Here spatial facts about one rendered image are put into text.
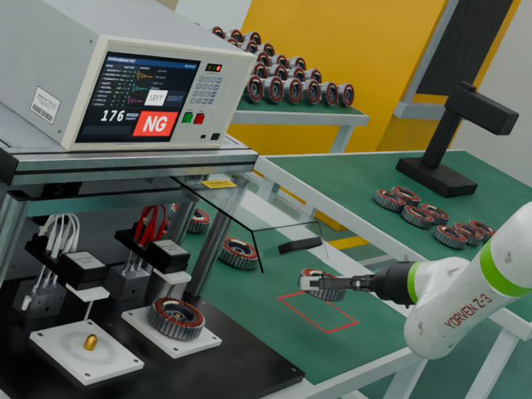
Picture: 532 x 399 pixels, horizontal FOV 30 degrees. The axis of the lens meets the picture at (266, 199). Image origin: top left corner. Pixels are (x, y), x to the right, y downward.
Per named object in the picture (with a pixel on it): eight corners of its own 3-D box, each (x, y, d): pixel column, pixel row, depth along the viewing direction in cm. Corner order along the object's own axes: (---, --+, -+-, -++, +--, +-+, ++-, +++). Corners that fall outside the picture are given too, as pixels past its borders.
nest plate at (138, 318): (220, 345, 202) (222, 340, 201) (173, 359, 189) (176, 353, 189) (168, 305, 209) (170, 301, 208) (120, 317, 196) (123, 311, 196)
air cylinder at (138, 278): (142, 297, 208) (151, 275, 206) (118, 302, 201) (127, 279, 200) (126, 284, 210) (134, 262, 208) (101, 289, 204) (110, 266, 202)
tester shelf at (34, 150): (251, 172, 213) (260, 153, 211) (9, 186, 156) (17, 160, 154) (112, 83, 233) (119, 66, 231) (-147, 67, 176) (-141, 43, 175)
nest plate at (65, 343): (142, 368, 182) (144, 362, 181) (85, 385, 169) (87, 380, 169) (88, 324, 188) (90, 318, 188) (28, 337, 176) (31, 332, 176)
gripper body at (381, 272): (408, 265, 217) (374, 266, 224) (385, 265, 211) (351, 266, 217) (408, 300, 217) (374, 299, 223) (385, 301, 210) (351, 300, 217)
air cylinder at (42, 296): (58, 314, 187) (67, 290, 186) (28, 321, 181) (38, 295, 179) (41, 300, 190) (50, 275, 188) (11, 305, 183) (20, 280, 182)
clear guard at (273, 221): (328, 260, 201) (340, 234, 200) (263, 274, 181) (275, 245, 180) (212, 183, 216) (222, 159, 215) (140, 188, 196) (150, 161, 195)
